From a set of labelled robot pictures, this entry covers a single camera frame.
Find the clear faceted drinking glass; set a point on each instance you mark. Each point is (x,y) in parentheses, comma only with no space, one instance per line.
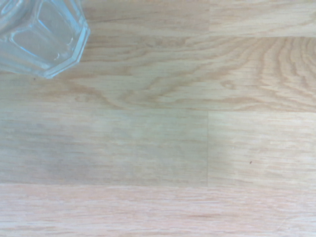
(37,37)

